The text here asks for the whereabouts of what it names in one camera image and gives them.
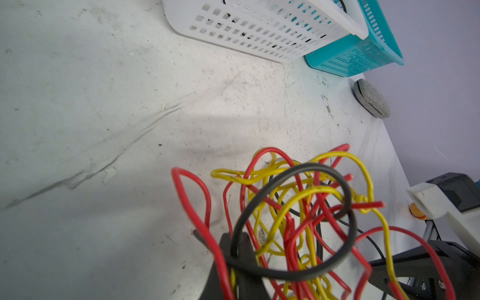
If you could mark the middle white plastic basket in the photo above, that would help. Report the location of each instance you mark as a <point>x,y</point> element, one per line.
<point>280,31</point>

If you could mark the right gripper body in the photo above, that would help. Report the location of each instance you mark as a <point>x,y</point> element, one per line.
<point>461,265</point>

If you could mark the teal plastic basket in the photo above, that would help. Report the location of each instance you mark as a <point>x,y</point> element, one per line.
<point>351,56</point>

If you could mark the small orange toy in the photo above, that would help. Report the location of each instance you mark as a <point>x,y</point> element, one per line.
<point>416,212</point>

